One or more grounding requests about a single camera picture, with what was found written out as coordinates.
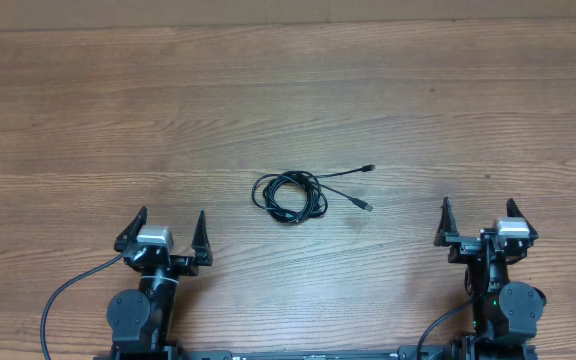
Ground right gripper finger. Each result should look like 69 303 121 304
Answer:
433 196 459 247
506 198 539 245

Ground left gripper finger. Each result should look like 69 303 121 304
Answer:
114 206 147 252
191 210 213 266

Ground black USB cable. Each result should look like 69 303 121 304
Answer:
251 164 376 225

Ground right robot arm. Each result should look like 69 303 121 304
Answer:
429 198 547 359

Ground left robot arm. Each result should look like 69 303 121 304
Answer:
106 207 213 360

